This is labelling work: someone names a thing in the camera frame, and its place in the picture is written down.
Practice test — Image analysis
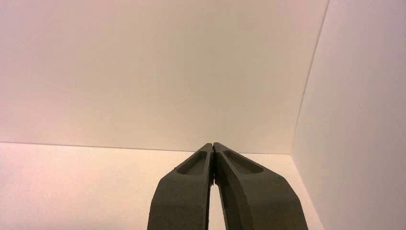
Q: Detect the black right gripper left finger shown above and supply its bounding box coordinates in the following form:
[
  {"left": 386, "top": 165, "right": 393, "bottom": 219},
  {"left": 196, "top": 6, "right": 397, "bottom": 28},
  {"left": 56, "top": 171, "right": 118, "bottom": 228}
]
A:
[{"left": 147, "top": 143, "right": 215, "bottom": 230}]

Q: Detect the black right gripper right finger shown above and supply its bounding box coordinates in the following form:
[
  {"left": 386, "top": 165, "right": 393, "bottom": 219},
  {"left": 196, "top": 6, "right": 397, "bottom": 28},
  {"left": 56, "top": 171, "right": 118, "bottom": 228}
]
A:
[{"left": 214, "top": 142, "right": 309, "bottom": 230}]

